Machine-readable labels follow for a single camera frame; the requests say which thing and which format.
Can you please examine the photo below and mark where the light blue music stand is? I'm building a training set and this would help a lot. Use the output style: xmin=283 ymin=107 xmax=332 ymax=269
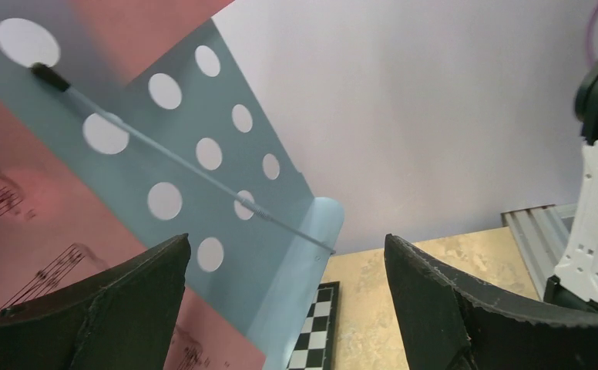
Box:
xmin=0 ymin=1 xmax=344 ymax=369

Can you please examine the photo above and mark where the aluminium frame rail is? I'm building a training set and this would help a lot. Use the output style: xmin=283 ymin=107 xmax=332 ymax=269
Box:
xmin=501 ymin=203 xmax=577 ymax=300

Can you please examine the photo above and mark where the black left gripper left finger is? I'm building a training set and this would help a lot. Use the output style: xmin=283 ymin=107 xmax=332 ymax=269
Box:
xmin=0 ymin=234 xmax=191 ymax=369

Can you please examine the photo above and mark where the pink sheet music front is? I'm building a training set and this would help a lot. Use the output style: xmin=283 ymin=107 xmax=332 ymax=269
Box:
xmin=72 ymin=0 xmax=232 ymax=82

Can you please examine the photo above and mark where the black white chessboard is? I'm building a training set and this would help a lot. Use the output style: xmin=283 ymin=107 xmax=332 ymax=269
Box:
xmin=287 ymin=281 xmax=340 ymax=370

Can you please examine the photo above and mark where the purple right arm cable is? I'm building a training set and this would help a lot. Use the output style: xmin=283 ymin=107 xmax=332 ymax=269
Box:
xmin=584 ymin=0 xmax=598 ymax=67

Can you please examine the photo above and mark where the pink sheet music back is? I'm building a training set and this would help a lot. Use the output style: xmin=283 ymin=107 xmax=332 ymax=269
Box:
xmin=0 ymin=101 xmax=265 ymax=369

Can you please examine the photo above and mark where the pink sheet music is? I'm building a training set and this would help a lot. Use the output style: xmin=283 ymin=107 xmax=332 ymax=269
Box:
xmin=72 ymin=0 xmax=232 ymax=82
xmin=0 ymin=101 xmax=265 ymax=369

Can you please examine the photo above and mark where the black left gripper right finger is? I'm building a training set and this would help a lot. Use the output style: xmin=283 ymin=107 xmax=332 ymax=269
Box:
xmin=384 ymin=234 xmax=598 ymax=369

